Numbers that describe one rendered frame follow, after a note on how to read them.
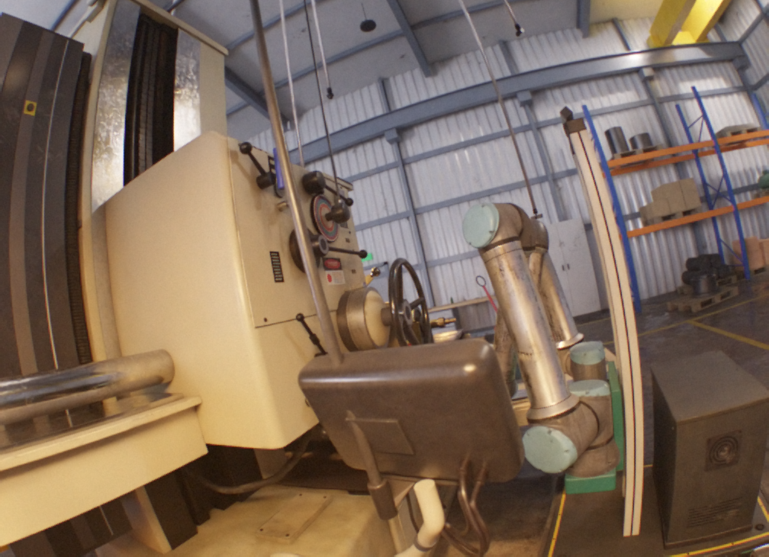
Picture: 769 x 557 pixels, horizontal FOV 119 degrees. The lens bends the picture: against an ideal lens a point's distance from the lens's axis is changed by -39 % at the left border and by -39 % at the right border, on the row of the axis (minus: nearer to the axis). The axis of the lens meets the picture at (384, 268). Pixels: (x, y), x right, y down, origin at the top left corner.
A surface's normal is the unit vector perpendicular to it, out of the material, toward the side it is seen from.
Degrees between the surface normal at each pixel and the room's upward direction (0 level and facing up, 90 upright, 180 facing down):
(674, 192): 90
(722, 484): 90
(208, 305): 90
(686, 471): 90
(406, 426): 109
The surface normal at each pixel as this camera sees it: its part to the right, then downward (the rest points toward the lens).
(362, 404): -0.46, 0.38
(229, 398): -0.34, 0.00
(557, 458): -0.78, 0.21
